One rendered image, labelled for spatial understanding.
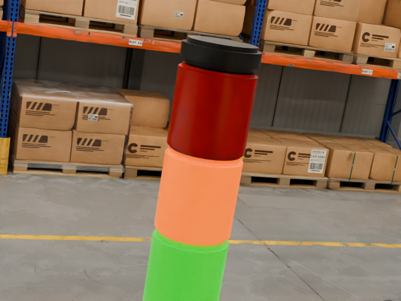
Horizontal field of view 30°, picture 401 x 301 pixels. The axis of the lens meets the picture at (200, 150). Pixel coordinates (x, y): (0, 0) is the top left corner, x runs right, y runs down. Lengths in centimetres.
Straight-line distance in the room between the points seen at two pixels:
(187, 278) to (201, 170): 7
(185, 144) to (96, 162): 795
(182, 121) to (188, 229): 7
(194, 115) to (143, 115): 851
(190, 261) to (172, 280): 2
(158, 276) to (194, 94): 12
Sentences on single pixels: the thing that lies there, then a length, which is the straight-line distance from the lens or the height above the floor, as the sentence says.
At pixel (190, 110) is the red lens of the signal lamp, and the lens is 45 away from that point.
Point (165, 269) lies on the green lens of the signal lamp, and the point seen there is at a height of 220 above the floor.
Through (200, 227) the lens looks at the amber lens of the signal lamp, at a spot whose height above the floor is 223.
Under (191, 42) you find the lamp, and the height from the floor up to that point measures 234.
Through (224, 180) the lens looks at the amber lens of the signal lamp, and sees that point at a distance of 46.
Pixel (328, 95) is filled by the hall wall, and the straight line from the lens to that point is 1082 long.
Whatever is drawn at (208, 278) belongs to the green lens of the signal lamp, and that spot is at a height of 219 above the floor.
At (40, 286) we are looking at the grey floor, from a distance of 566.
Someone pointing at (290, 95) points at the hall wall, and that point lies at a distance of 1054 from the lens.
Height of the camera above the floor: 238
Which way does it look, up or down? 13 degrees down
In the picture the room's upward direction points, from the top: 9 degrees clockwise
